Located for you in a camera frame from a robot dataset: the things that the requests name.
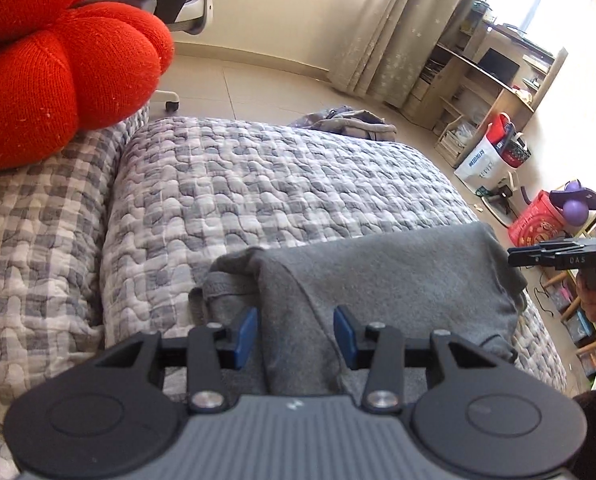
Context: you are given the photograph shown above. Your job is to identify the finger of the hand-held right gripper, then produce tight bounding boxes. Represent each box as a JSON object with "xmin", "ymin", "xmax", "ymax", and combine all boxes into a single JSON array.
[{"xmin": 507, "ymin": 239, "xmax": 596, "ymax": 269}]

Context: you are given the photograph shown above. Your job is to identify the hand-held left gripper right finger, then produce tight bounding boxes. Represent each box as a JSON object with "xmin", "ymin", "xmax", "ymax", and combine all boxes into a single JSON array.
[{"xmin": 332, "ymin": 305, "xmax": 500, "ymax": 414}]

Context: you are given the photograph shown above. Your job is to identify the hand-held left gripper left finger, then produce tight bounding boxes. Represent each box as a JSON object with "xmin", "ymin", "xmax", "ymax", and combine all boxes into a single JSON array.
[{"xmin": 95, "ymin": 307, "xmax": 260, "ymax": 414}]

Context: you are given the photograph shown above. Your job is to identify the grey ruffled knit top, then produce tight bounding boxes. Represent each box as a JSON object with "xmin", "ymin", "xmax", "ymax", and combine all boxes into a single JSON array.
[{"xmin": 188, "ymin": 222, "xmax": 530, "ymax": 397}]

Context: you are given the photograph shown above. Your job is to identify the red plastic basket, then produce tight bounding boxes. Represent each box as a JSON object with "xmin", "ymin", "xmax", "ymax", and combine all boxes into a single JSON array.
[{"xmin": 506, "ymin": 190, "xmax": 570, "ymax": 249}]

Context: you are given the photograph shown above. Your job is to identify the purple balloon toy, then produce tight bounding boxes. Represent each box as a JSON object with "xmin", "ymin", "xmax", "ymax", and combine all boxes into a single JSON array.
[{"xmin": 548, "ymin": 179, "xmax": 596, "ymax": 227}]

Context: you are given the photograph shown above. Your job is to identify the grey round stand base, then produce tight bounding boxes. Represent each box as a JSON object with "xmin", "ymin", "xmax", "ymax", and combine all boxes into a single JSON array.
[{"xmin": 478, "ymin": 175, "xmax": 520, "ymax": 227}]

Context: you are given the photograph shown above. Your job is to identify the wooden low shelf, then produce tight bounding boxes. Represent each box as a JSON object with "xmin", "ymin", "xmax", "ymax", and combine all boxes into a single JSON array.
[{"xmin": 543, "ymin": 260, "xmax": 596, "ymax": 382}]

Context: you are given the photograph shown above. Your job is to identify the white paper bag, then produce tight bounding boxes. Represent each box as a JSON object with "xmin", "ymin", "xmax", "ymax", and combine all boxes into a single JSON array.
[{"xmin": 453, "ymin": 132, "xmax": 512, "ymax": 194}]

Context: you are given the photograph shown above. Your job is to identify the red bag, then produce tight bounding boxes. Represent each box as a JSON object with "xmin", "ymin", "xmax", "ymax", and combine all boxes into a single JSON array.
[{"xmin": 485, "ymin": 112, "xmax": 535, "ymax": 169}]

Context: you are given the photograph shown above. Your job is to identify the wooden magazine rack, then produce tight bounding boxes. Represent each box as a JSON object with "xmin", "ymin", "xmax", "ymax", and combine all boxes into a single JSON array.
[{"xmin": 434, "ymin": 109, "xmax": 485, "ymax": 157}]

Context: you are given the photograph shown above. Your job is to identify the grey white patterned quilt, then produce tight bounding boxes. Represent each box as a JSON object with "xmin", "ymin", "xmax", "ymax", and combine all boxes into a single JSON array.
[{"xmin": 100, "ymin": 116, "xmax": 570, "ymax": 402}]

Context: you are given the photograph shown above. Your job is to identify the wooden desk with shelves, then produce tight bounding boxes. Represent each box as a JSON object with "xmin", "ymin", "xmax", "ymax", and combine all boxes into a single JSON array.
[{"xmin": 400, "ymin": 9, "xmax": 570, "ymax": 137}]

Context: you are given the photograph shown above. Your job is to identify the black monitor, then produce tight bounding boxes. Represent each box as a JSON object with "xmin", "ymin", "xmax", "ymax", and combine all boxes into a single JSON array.
[{"xmin": 477, "ymin": 47, "xmax": 522, "ymax": 84}]

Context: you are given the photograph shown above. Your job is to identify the grey starred cloth bundle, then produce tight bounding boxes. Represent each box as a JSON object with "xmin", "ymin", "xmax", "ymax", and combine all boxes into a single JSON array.
[{"xmin": 288, "ymin": 105, "xmax": 398, "ymax": 142}]

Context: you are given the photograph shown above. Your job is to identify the plaid checked cloth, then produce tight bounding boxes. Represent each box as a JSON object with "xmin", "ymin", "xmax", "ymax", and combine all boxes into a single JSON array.
[{"xmin": 0, "ymin": 107, "xmax": 152, "ymax": 432}]

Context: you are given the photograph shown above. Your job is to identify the beige starred curtain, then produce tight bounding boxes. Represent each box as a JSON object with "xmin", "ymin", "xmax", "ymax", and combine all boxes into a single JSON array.
[{"xmin": 328, "ymin": 0, "xmax": 500, "ymax": 109}]

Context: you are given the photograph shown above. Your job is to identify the white grey office chair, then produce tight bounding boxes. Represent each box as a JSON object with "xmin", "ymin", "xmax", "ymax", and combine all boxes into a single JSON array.
[{"xmin": 78, "ymin": 0, "xmax": 229, "ymax": 113}]

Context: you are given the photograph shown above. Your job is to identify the red knot pillow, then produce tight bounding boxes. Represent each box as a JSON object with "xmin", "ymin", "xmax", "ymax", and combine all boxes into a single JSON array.
[{"xmin": 0, "ymin": 0, "xmax": 175, "ymax": 171}]

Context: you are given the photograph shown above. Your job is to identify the black cable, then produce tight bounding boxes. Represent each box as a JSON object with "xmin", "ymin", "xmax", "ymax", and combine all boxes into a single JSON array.
[{"xmin": 527, "ymin": 280, "xmax": 561, "ymax": 317}]

